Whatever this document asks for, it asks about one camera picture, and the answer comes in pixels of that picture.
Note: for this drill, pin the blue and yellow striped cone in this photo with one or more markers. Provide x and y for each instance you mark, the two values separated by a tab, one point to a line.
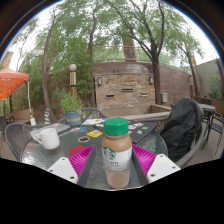
47	117

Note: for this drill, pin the grey wicker patio chair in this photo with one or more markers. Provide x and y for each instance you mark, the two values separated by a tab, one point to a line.
195	151
15	136
95	111

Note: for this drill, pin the grey wall utility box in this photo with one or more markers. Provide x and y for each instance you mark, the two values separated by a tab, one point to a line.
164	97

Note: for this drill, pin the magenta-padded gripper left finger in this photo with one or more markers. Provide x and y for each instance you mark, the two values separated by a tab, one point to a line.
63	168

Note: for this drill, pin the black jacket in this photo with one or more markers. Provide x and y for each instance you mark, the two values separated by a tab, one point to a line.
183	126

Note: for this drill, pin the green plant in blue pot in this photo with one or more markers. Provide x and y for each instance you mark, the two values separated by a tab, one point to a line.
71	115

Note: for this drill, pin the white sticker sheet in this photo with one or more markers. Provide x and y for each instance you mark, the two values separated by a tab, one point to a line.
91	121

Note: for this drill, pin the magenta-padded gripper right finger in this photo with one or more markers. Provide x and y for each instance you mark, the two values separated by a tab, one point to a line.
161	168

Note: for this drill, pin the dark-trunked branching tree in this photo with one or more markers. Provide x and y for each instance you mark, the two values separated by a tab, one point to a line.
156	76

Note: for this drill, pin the orange patio umbrella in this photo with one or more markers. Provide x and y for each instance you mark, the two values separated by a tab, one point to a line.
11	81

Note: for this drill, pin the globe-topped lamp post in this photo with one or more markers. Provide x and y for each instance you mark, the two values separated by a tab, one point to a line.
73	78

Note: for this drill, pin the dark metal patio chair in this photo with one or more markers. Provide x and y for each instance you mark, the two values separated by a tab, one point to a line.
217	128
6	121

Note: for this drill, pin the round patio side table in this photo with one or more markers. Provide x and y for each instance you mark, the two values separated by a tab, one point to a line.
208	108

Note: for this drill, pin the wall lantern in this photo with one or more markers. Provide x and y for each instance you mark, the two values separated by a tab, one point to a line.
151	80
99	81

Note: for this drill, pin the green-capped coffee drink bottle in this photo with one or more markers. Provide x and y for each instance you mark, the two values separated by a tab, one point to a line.
116	151

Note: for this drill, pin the slender leaning tree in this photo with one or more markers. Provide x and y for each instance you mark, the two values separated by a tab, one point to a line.
45	83

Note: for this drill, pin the black laptop with stickers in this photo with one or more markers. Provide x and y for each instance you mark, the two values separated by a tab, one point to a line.
143	131

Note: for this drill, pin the white ceramic mug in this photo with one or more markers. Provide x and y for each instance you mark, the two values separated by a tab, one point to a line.
50	138

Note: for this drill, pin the silver laptop with stickers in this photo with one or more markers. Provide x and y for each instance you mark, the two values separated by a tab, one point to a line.
50	128

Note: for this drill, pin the yellow sticker card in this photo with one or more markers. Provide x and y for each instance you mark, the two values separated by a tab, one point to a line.
94	133

